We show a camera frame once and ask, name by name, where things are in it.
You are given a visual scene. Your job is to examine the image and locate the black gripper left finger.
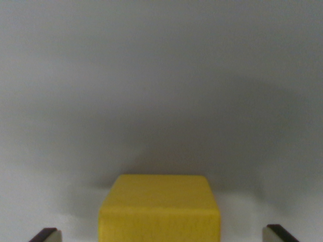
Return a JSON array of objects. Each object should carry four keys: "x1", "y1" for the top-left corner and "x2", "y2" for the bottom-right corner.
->
[{"x1": 28, "y1": 227, "x2": 63, "y2": 242}]

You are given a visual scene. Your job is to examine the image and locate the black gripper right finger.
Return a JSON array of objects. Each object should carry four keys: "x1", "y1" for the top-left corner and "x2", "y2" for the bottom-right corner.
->
[{"x1": 262, "y1": 224, "x2": 302, "y2": 242}]

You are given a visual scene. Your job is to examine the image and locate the yellow cube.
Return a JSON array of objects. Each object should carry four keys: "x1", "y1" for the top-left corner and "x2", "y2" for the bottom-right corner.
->
[{"x1": 97, "y1": 174, "x2": 222, "y2": 242}]

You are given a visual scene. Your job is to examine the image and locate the white plastic tray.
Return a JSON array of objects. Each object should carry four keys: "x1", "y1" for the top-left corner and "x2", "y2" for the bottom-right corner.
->
[{"x1": 0, "y1": 0, "x2": 323, "y2": 242}]

